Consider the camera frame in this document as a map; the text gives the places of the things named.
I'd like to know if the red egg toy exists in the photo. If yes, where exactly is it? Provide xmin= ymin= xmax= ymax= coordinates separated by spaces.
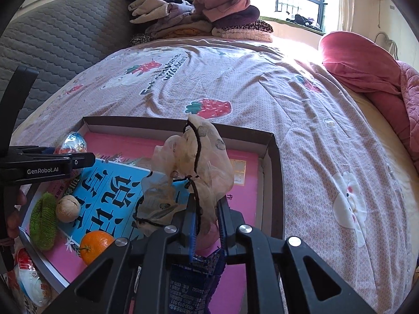
xmin=15 ymin=248 xmax=53 ymax=307

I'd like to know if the person's left hand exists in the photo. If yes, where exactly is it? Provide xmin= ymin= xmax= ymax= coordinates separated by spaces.
xmin=6 ymin=190 xmax=28 ymax=240

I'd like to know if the grey quilted headboard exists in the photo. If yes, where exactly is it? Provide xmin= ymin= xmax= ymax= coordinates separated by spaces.
xmin=0 ymin=0 xmax=138 ymax=134

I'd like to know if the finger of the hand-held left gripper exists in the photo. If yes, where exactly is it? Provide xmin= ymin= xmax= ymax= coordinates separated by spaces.
xmin=70 ymin=152 xmax=96 ymax=176

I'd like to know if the dark blue snack packet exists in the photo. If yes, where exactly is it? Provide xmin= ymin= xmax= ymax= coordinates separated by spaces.
xmin=168 ymin=250 xmax=226 ymax=314

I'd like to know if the white organza drawstring bag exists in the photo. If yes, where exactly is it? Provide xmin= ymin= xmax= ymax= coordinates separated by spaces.
xmin=133 ymin=114 xmax=234 ymax=236

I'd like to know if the white cable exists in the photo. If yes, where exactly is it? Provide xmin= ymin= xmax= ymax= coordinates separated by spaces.
xmin=375 ymin=32 xmax=399 ymax=61

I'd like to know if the grey cardboard box pink inside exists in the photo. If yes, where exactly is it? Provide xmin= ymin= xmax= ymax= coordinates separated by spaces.
xmin=18 ymin=116 xmax=285 ymax=314

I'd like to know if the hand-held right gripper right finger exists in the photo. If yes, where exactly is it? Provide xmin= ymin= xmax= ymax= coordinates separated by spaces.
xmin=217 ymin=196 xmax=377 ymax=314

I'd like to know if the pink pillow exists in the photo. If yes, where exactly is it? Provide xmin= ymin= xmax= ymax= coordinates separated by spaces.
xmin=318 ymin=31 xmax=406 ymax=105

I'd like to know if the cream curtain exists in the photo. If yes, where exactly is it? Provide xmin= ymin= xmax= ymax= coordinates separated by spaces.
xmin=337 ymin=0 xmax=357 ymax=34

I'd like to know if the blue egg toy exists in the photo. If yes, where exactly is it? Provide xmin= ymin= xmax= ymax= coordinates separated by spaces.
xmin=54 ymin=132 xmax=88 ymax=156

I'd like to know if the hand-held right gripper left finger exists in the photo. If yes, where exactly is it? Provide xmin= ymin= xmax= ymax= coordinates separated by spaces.
xmin=42 ymin=203 xmax=199 ymax=314

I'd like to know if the pile of folded clothes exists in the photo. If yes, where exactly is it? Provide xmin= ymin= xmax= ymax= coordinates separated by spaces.
xmin=124 ymin=0 xmax=274 ymax=47

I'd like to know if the green knitted scrunchie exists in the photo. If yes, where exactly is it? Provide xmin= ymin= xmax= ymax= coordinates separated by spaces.
xmin=29 ymin=192 xmax=59 ymax=251

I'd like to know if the pink quilt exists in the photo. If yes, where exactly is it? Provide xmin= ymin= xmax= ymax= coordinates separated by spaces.
xmin=367 ymin=60 xmax=419 ymax=162

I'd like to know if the printed strawberry bedsheet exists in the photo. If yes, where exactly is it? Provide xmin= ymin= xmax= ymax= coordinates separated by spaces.
xmin=13 ymin=37 xmax=416 ymax=314

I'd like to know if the dark cloth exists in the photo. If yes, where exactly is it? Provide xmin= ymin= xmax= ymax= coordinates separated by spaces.
xmin=287 ymin=14 xmax=323 ymax=29

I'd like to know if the large mandarin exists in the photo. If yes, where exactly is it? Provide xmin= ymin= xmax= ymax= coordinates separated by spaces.
xmin=79 ymin=231 xmax=116 ymax=265

